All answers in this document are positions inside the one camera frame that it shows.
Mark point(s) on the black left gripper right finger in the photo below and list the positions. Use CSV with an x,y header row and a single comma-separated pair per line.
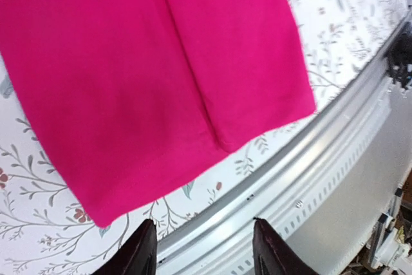
x,y
272,255

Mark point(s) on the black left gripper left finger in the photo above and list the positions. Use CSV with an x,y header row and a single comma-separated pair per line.
x,y
137,256

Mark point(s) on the red t-shirt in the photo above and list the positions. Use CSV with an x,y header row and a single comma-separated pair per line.
x,y
133,99

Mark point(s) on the floral patterned tablecloth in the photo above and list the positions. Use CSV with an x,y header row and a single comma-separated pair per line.
x,y
45,230

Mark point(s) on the aluminium front rail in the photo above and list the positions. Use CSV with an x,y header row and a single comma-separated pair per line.
x,y
322,193

